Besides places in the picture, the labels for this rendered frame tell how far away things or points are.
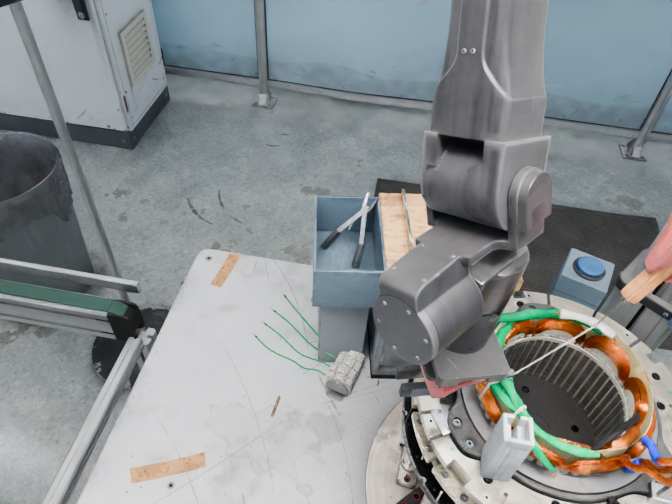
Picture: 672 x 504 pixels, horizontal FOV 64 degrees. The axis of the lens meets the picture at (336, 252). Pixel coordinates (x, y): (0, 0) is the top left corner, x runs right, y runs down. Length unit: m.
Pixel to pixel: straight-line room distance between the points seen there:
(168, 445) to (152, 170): 1.93
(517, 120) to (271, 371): 0.75
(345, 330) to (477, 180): 0.61
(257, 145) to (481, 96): 2.50
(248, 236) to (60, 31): 1.16
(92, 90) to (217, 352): 1.92
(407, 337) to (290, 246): 1.92
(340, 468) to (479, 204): 0.64
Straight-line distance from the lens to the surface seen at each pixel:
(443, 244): 0.40
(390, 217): 0.88
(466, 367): 0.48
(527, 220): 0.38
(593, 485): 0.66
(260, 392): 1.00
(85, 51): 2.69
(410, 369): 0.57
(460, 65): 0.38
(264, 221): 2.41
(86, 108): 2.87
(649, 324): 1.17
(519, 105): 0.38
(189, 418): 1.00
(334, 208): 0.92
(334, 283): 0.81
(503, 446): 0.56
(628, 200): 2.97
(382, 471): 0.93
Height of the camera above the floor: 1.66
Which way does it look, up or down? 47 degrees down
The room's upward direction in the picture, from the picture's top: 4 degrees clockwise
